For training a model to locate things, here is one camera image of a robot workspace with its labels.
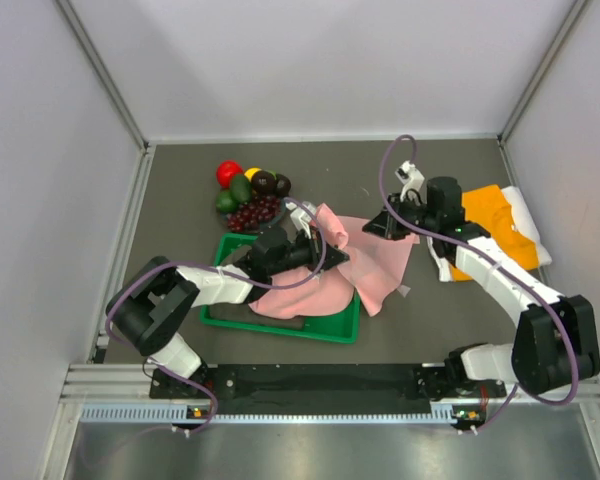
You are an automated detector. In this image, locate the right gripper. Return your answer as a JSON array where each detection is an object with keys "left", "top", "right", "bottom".
[{"left": 363, "top": 193, "right": 440, "bottom": 242}]

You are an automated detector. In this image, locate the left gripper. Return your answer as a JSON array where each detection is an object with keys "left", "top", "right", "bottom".
[{"left": 268, "top": 225, "right": 349, "bottom": 276}]

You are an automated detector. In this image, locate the pink plastic bag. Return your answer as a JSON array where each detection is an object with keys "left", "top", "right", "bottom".
[{"left": 315, "top": 204, "right": 419, "bottom": 317}]

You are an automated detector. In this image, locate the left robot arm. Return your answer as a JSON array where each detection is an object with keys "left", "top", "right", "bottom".
[{"left": 106, "top": 227, "right": 349, "bottom": 397}]

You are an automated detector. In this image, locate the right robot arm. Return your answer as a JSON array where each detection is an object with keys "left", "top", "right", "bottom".
[{"left": 362, "top": 177, "right": 600, "bottom": 397}]

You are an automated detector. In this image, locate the pink baseball cap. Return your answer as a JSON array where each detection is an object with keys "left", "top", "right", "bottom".
[{"left": 249, "top": 269, "right": 354, "bottom": 320}]

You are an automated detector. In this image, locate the green plastic tray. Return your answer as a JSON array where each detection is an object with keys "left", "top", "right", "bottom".
[{"left": 199, "top": 232, "right": 363, "bottom": 346}]

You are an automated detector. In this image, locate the dark fruit plate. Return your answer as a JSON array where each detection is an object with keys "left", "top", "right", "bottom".
[{"left": 217, "top": 194, "right": 289, "bottom": 236}]

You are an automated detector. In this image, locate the dark kiwi fruit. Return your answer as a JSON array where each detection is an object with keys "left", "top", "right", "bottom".
[{"left": 275, "top": 174, "right": 292, "bottom": 198}]

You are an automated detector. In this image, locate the dark brown fruit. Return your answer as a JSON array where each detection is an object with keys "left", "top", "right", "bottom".
[{"left": 251, "top": 170, "right": 277, "bottom": 195}]

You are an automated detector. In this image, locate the orange folded t-shirt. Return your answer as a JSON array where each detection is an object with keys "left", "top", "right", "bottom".
[{"left": 447, "top": 183, "right": 541, "bottom": 282}]

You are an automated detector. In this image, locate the dark olive folded cloth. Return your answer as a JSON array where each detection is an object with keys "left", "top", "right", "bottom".
[{"left": 209, "top": 304, "right": 305, "bottom": 331}]

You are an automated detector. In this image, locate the green avocado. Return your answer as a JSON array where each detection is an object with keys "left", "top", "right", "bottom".
[{"left": 229, "top": 174, "right": 252, "bottom": 204}]

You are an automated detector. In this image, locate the yellow lemon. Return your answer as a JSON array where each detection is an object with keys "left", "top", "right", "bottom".
[{"left": 244, "top": 167, "right": 260, "bottom": 181}]

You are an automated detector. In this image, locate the red tomato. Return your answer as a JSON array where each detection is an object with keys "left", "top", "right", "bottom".
[{"left": 216, "top": 160, "right": 243, "bottom": 189}]

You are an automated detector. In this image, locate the white folded cloth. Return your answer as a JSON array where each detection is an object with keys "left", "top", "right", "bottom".
[{"left": 427, "top": 185, "right": 554, "bottom": 284}]

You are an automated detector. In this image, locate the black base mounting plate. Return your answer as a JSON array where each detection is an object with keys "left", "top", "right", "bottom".
[{"left": 148, "top": 362, "right": 461, "bottom": 401}]

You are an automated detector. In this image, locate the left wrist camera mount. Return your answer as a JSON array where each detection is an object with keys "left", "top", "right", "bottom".
[{"left": 286, "top": 201, "right": 317, "bottom": 238}]

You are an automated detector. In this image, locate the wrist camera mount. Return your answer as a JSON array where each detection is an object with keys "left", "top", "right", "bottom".
[
  {"left": 395, "top": 161, "right": 425, "bottom": 200},
  {"left": 286, "top": 201, "right": 317, "bottom": 238}
]

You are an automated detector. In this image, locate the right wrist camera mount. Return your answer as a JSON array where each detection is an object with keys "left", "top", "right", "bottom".
[{"left": 395, "top": 161, "right": 425, "bottom": 200}]

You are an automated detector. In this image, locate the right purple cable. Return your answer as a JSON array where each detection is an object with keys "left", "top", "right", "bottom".
[{"left": 378, "top": 134, "right": 581, "bottom": 436}]

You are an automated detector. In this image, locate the purple cable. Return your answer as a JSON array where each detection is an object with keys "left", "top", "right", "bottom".
[
  {"left": 378, "top": 134, "right": 581, "bottom": 436},
  {"left": 104, "top": 197, "right": 327, "bottom": 436}
]

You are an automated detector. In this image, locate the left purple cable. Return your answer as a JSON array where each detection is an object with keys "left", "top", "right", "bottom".
[{"left": 104, "top": 197, "right": 327, "bottom": 436}]

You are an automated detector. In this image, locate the grey slotted cable duct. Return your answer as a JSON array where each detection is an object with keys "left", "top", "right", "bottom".
[{"left": 80, "top": 404, "right": 483, "bottom": 425}]

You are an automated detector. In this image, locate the aluminium frame rail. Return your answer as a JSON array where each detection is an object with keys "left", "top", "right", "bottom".
[{"left": 59, "top": 363, "right": 600, "bottom": 401}]

